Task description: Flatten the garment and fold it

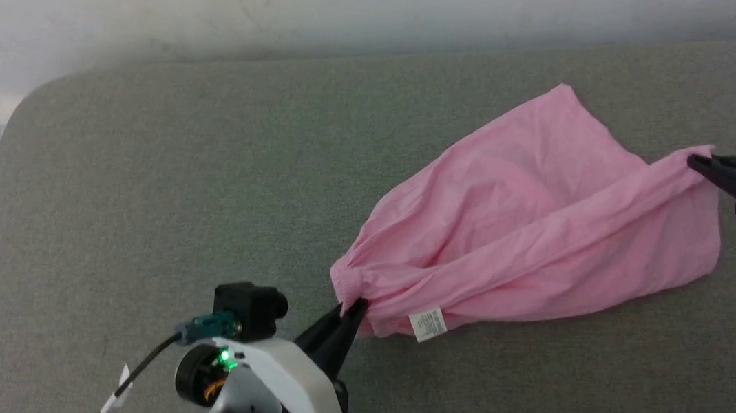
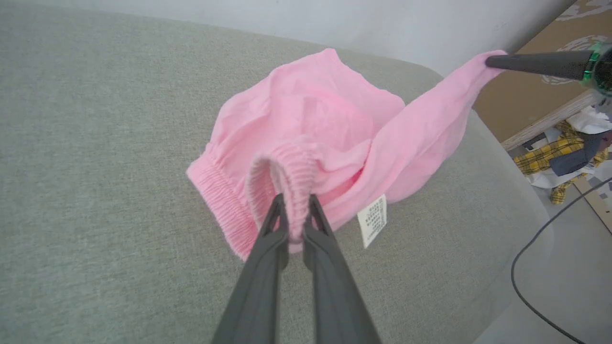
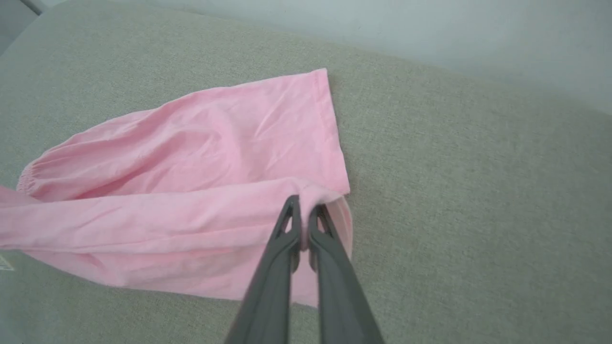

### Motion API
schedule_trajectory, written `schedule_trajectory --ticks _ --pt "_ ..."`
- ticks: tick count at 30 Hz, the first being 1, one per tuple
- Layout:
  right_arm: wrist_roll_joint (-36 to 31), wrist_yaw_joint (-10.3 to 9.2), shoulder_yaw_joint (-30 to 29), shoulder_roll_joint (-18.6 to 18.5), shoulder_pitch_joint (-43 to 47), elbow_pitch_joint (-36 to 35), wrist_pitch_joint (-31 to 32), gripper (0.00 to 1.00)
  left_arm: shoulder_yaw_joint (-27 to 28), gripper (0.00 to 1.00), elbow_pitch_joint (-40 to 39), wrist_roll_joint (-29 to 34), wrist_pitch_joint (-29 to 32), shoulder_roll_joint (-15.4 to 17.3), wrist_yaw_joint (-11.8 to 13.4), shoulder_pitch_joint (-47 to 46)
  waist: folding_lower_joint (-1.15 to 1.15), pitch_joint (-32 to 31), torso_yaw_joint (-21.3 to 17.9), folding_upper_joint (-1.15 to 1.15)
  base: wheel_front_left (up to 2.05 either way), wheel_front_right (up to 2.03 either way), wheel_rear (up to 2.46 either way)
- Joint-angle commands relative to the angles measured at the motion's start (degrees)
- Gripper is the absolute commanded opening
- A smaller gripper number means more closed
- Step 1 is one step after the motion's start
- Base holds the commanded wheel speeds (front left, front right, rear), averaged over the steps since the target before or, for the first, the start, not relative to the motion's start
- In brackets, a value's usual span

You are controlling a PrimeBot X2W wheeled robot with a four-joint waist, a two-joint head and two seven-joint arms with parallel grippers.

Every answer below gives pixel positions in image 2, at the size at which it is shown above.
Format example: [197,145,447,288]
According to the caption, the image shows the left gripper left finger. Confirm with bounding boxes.
[213,193,290,344]

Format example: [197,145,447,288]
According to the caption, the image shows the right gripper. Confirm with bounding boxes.
[485,41,612,98]

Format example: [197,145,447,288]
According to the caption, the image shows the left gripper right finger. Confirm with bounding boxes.
[302,193,383,344]

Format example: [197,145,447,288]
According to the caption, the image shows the pink garment with white label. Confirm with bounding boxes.
[186,48,507,262]

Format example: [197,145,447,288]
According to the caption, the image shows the brown printed cardboard box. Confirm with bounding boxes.
[471,0,612,143]

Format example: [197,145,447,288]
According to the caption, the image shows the white crumpled cloth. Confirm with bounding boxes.
[567,105,612,134]

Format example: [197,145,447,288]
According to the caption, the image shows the yellow plaid cloth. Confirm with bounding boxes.
[514,122,610,205]

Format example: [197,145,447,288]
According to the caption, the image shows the dark blue cloth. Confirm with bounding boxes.
[549,131,612,176]

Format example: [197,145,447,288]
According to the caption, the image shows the grey fabric sofa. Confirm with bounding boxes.
[0,2,555,344]

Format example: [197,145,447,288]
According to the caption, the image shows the thin black floor cable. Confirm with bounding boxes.
[510,177,612,344]

